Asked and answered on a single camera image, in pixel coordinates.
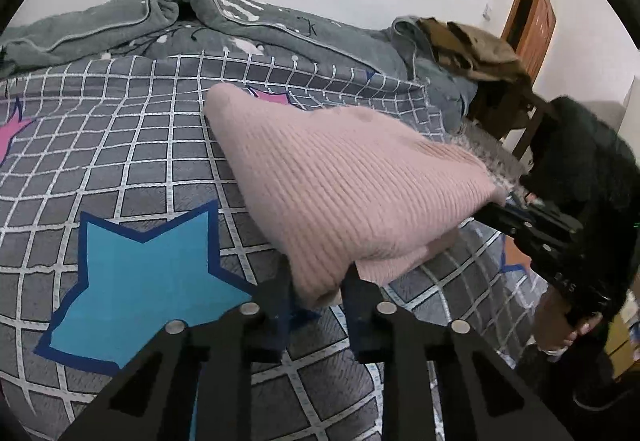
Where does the brown olive clothes pile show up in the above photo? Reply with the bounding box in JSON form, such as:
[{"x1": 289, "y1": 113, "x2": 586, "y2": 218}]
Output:
[{"x1": 416, "y1": 18, "x2": 533, "y2": 88}]

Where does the black fleece sleeve forearm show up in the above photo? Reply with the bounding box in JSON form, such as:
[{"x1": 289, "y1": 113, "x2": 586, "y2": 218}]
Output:
[{"x1": 521, "y1": 97, "x2": 639, "y2": 321}]

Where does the grey checked star bedsheet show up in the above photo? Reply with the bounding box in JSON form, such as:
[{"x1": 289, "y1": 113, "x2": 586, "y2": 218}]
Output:
[{"x1": 1, "y1": 50, "x2": 546, "y2": 440}]

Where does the grey-green fleece blanket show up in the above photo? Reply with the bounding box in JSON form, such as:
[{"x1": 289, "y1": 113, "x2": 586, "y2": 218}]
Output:
[{"x1": 1, "y1": 0, "x2": 477, "y2": 132}]

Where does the person's right hand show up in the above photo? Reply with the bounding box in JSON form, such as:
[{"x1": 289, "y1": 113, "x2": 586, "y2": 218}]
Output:
[{"x1": 533, "y1": 286, "x2": 602, "y2": 352}]

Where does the pink knit sweater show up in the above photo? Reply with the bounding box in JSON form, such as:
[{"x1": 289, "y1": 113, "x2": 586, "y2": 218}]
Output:
[{"x1": 204, "y1": 84, "x2": 506, "y2": 307}]

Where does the brown wooden door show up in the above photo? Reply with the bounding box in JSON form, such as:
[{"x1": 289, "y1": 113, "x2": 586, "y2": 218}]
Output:
[{"x1": 501, "y1": 0, "x2": 556, "y2": 83}]

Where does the dark wooden chair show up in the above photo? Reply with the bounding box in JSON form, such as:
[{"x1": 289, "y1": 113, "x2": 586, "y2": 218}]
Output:
[{"x1": 468, "y1": 80, "x2": 559, "y2": 160}]

